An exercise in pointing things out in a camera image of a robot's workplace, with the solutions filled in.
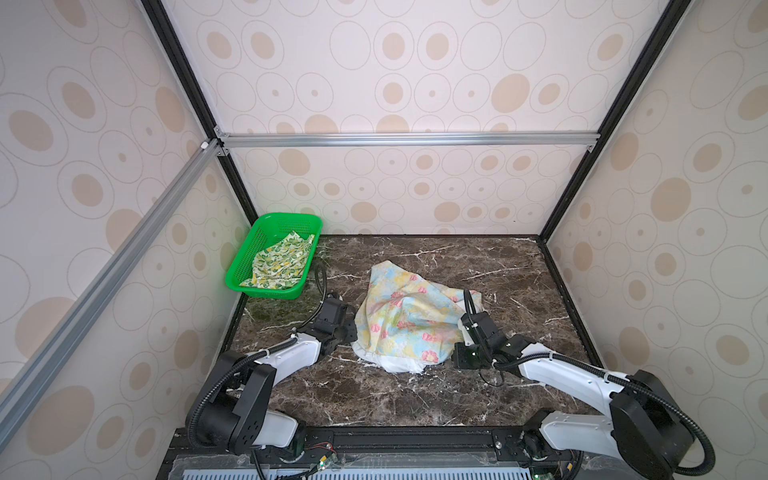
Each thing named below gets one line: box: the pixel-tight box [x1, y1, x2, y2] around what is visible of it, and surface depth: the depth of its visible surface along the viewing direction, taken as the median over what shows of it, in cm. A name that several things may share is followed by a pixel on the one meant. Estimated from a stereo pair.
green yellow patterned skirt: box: [239, 231, 315, 290], surface depth 108 cm
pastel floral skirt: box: [352, 260, 483, 372], surface depth 92 cm
